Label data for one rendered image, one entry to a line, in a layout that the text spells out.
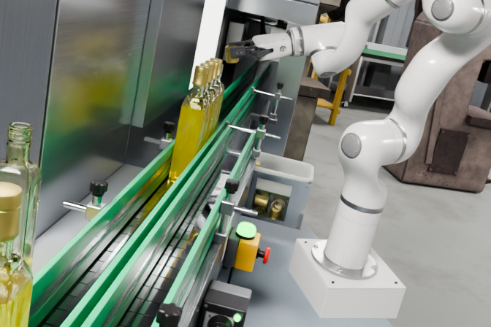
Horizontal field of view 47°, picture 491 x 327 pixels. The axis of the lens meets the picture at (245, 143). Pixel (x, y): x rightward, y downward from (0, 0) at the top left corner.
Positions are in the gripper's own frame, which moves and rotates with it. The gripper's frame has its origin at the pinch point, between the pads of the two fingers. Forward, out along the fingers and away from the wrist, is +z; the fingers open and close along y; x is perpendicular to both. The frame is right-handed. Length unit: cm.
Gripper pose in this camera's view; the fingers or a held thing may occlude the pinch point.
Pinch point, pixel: (236, 49)
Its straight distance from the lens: 161.5
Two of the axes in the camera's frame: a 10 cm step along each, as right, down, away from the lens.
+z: -9.9, 1.4, -0.9
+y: -1.4, -4.4, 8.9
